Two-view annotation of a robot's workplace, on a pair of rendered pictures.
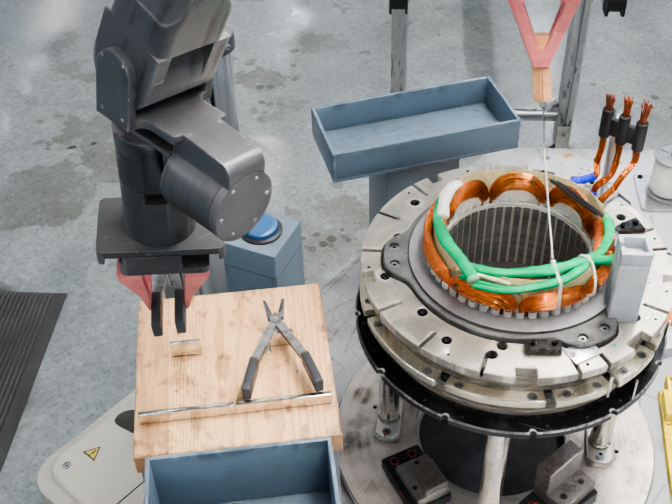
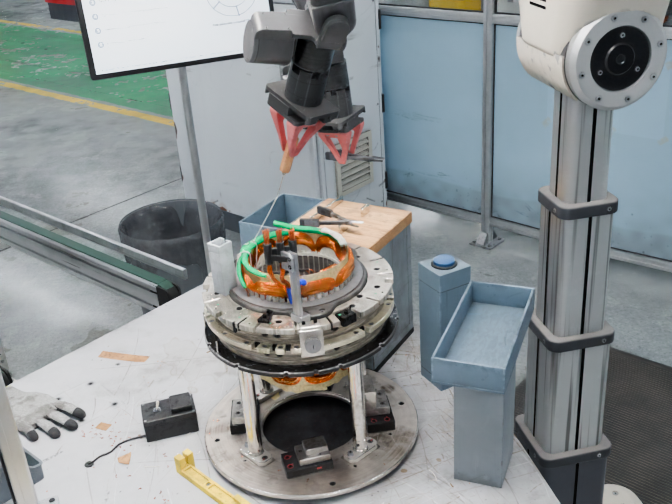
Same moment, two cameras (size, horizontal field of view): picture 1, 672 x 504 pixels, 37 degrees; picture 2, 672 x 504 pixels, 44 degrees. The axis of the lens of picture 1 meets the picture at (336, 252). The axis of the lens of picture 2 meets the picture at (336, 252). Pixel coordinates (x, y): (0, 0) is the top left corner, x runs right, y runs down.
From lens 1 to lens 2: 1.92 m
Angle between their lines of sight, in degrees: 96
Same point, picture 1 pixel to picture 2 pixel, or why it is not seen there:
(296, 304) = (361, 240)
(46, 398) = not seen: outside the picture
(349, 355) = (431, 407)
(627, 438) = (246, 470)
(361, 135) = (511, 324)
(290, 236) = (430, 271)
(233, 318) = (372, 226)
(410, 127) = (501, 345)
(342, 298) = not seen: hidden behind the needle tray
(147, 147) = not seen: hidden behind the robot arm
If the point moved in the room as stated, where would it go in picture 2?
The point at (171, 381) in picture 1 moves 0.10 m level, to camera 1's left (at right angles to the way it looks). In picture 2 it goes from (354, 209) to (381, 192)
